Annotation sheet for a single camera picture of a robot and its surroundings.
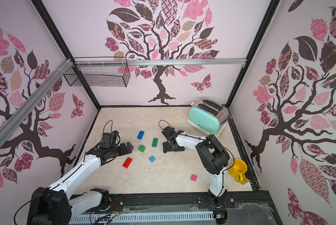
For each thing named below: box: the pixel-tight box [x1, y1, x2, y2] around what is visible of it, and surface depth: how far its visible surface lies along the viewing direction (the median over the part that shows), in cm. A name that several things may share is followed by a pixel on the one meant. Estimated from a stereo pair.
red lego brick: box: [122, 157, 133, 169], surface depth 89 cm
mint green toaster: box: [186, 97, 230, 137], surface depth 97 cm
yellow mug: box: [228, 159, 251, 185], surface depth 77 cm
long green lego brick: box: [152, 137, 159, 148], surface depth 99 cm
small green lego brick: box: [138, 144, 146, 153], surface depth 94 cm
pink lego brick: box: [190, 173, 198, 182], surface depth 83 cm
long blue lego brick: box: [137, 130, 145, 141], surface depth 103 cm
